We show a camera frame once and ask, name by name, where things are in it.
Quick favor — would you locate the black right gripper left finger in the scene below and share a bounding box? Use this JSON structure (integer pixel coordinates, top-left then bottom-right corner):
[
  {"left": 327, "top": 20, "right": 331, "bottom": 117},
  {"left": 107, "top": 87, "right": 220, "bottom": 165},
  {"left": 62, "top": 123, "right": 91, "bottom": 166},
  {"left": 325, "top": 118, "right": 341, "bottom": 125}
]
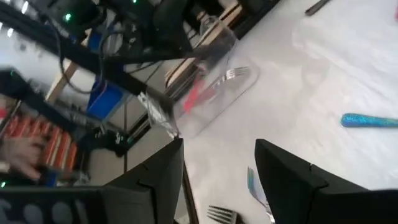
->
[{"left": 101, "top": 138, "right": 185, "bottom": 224}]

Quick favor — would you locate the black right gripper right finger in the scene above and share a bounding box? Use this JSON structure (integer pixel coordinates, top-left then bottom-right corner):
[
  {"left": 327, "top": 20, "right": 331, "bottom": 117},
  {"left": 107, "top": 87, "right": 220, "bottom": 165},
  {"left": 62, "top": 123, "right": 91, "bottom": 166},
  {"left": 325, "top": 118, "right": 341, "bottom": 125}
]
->
[{"left": 254, "top": 138, "right": 371, "bottom": 224}]

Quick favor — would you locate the red handled silver fork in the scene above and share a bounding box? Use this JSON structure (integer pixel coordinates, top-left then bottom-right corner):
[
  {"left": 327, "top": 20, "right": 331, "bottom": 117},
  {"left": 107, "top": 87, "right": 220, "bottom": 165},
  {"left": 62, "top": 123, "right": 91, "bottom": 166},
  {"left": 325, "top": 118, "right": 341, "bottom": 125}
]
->
[{"left": 182, "top": 65, "right": 251, "bottom": 114}]

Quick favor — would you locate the iridescent blue purple fork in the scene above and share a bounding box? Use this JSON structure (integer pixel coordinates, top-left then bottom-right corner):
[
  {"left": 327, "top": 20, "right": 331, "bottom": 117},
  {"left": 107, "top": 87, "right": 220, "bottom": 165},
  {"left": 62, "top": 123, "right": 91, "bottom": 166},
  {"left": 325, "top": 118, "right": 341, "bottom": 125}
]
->
[{"left": 246, "top": 167, "right": 276, "bottom": 224}]

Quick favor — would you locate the crinkled clear plastic wrap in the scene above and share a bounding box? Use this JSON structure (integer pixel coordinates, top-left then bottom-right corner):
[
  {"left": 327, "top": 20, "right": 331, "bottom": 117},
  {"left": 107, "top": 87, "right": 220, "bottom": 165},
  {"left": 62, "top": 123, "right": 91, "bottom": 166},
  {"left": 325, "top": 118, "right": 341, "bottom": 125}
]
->
[{"left": 136, "top": 91, "right": 180, "bottom": 138}]

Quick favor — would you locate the blue plastic bin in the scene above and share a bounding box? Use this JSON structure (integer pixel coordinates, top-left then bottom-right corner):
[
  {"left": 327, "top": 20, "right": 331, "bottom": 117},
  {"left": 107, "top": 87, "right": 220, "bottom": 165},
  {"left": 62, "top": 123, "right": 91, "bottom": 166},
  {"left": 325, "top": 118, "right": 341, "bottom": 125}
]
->
[{"left": 86, "top": 78, "right": 132, "bottom": 122}]

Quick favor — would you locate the clear square drinking glass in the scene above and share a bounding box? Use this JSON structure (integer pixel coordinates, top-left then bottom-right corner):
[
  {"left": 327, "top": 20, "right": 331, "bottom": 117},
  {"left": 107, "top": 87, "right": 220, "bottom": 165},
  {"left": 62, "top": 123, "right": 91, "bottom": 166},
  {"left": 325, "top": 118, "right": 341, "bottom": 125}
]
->
[{"left": 166, "top": 17, "right": 261, "bottom": 139}]

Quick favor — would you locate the orange striped rack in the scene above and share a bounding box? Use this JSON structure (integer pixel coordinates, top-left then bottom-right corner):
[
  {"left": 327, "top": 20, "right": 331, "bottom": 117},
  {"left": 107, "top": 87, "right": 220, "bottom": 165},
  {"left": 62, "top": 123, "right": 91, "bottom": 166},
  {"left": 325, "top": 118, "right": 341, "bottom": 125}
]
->
[{"left": 4, "top": 114, "right": 79, "bottom": 172}]

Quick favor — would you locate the person's hand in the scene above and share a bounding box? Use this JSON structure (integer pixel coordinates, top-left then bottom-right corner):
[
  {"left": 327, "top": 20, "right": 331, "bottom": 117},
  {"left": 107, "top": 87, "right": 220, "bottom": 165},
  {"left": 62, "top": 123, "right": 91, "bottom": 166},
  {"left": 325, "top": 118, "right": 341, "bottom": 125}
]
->
[{"left": 0, "top": 135, "right": 49, "bottom": 182}]

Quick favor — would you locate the blue glitter utensil handle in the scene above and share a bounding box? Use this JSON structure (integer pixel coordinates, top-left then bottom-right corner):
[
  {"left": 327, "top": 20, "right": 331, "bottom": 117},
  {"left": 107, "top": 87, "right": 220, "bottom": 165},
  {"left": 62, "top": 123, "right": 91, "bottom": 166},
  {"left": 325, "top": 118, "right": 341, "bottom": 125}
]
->
[{"left": 340, "top": 113, "right": 398, "bottom": 129}]

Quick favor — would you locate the black rig frame beam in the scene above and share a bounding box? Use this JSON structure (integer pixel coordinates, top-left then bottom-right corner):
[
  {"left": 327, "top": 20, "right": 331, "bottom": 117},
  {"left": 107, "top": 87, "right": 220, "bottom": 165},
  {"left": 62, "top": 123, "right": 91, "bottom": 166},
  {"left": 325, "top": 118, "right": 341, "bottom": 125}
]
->
[{"left": 0, "top": 2, "right": 175, "bottom": 110}]

